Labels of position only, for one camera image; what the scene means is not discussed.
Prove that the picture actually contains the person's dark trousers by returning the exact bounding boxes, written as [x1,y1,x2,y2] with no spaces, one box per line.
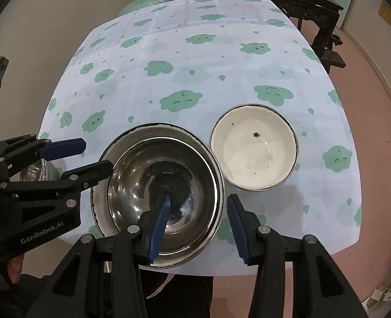
[143,268,214,318]

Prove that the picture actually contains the medium stainless steel bowl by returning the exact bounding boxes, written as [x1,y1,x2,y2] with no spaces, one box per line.
[107,136,217,254]

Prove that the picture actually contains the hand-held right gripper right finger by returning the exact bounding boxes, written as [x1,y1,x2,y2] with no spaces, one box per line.
[227,194,368,318]

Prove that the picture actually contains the cloud print tablecloth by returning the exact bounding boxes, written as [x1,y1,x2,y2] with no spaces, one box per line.
[37,0,362,277]

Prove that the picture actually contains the dark wooden stool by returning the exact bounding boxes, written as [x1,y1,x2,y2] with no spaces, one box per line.
[319,31,346,73]

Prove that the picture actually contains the person's left hand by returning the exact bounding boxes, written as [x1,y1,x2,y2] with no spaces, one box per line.
[3,254,25,285]

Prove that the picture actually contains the white enamel bowl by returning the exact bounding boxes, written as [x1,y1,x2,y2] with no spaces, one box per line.
[209,104,299,192]

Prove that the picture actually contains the large stainless steel bowl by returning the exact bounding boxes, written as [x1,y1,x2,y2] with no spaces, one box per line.
[90,123,226,270]

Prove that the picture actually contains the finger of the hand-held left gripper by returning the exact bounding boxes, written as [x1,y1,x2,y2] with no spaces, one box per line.
[0,134,87,176]
[0,160,113,194]

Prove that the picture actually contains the small stainless steel bowl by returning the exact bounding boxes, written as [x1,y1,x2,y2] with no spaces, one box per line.
[18,157,64,183]

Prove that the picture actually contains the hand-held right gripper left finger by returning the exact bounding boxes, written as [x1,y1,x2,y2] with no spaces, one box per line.
[26,195,172,318]

